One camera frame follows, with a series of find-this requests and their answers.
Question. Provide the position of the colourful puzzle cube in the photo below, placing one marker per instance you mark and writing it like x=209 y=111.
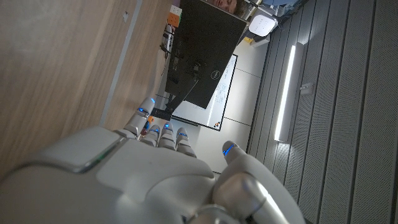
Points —
x=174 y=15

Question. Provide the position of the ceiling light strip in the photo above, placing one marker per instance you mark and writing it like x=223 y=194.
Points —
x=284 y=93

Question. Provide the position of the white ceiling access point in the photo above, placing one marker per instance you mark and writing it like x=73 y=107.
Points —
x=262 y=25

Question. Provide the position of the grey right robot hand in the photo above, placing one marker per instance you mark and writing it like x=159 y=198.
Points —
x=140 y=180

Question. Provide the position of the whiteboard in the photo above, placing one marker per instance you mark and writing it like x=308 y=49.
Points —
x=206 y=99

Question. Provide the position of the black Dell monitor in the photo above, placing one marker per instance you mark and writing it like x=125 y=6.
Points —
x=203 y=54

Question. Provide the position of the seated man in white shirt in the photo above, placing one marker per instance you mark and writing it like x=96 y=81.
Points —
x=228 y=6

